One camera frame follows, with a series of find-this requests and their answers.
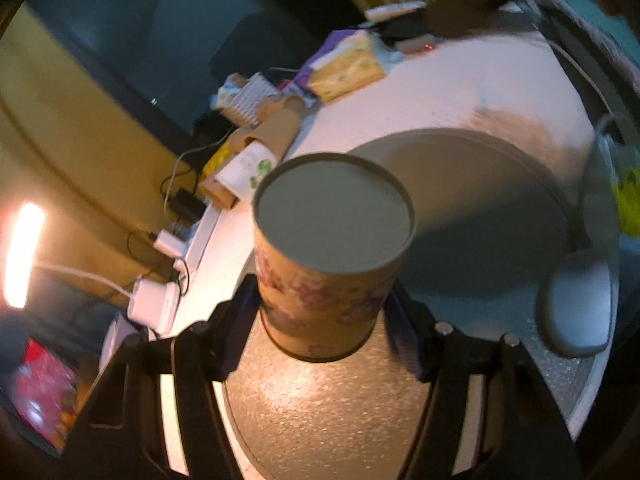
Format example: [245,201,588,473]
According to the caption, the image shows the floral brown paper cup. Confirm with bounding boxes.
[252,153,416,362]

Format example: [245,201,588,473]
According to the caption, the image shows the brown paper cup lying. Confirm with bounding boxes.
[198,179,238,210]

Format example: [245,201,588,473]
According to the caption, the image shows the white green-print paper cup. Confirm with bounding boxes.
[215,141,278,203]

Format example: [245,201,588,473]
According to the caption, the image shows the white desk lamp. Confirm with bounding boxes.
[1,202,182,335]

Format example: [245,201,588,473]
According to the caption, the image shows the round grey mat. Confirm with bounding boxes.
[222,131,618,479]

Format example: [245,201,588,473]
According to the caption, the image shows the white usb charger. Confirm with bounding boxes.
[152,230,186,259]

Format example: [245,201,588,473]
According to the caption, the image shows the white power strip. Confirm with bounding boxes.
[179,204,220,273]

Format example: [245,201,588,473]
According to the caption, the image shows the black power adapter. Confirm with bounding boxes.
[168,188,206,224]

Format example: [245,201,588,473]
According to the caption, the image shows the yellow curtain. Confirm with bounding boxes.
[1,6,195,285]

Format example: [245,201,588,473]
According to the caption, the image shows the yellow rubber glove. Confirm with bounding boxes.
[201,139,233,179]

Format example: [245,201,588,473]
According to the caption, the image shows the white woven basket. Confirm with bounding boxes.
[212,73,280,127]

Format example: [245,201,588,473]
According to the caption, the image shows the white textured tablecloth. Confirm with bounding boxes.
[98,27,606,480]

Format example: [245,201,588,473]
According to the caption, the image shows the yellow tissue pack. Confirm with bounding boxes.
[307,32,386,103]

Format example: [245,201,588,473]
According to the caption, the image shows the purple cloth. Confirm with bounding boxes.
[292,28,360,90]

